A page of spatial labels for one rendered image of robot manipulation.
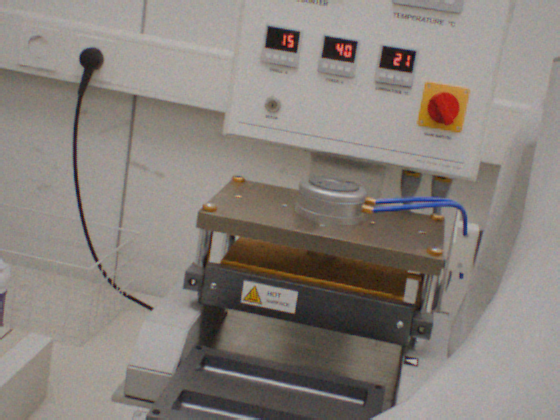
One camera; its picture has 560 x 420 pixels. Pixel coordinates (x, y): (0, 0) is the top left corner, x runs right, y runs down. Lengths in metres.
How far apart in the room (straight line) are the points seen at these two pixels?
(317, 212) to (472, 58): 0.28
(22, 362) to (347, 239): 0.48
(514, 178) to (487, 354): 0.34
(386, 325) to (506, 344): 0.73
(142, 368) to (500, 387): 0.73
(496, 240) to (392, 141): 0.56
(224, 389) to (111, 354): 0.65
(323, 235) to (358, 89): 0.25
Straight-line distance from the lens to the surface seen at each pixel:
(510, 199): 0.69
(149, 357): 1.05
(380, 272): 1.15
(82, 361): 1.55
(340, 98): 1.25
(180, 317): 1.08
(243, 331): 1.25
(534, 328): 0.35
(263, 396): 0.95
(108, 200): 1.84
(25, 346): 1.38
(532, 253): 0.36
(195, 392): 0.94
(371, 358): 1.24
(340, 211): 1.11
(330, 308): 1.07
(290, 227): 1.07
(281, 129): 1.27
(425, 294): 1.08
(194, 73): 1.69
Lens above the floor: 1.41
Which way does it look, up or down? 15 degrees down
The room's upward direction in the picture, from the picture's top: 9 degrees clockwise
